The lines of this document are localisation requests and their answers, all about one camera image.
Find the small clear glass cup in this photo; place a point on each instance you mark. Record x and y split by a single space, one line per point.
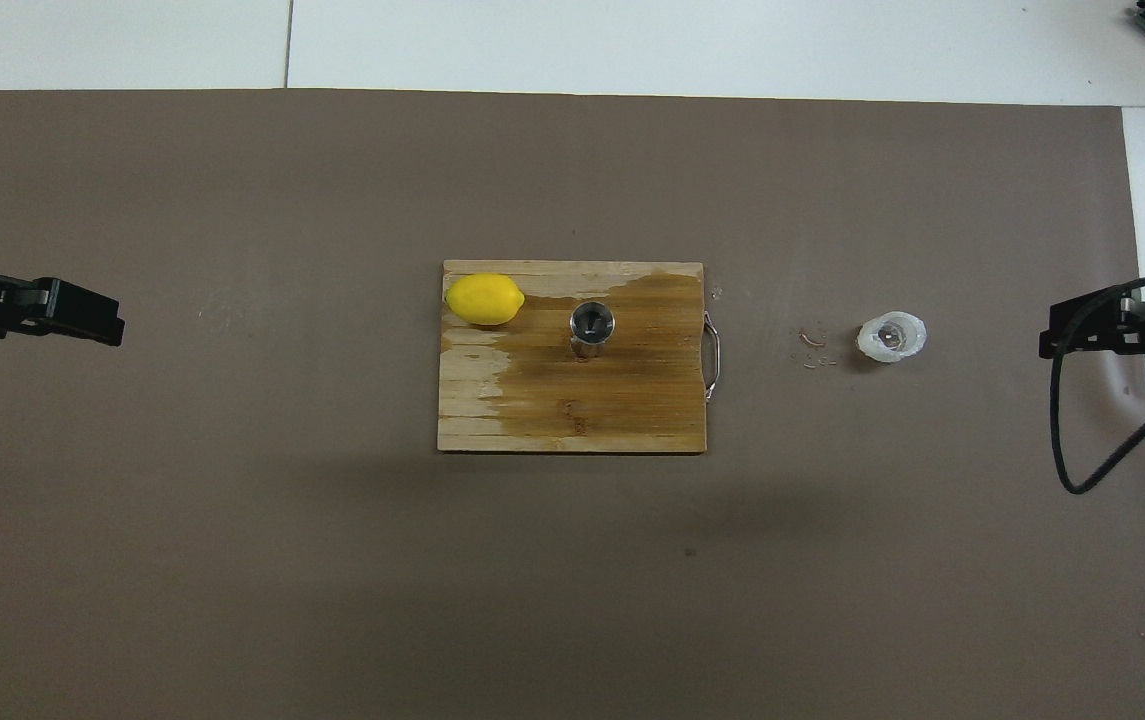
890 338

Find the steel jigger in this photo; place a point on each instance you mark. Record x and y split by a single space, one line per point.
592 322

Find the brown table mat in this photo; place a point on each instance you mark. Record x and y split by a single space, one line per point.
232 550

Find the yellow lemon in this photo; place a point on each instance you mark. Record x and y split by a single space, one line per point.
484 300

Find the wooden cutting board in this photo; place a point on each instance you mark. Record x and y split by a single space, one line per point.
632 400

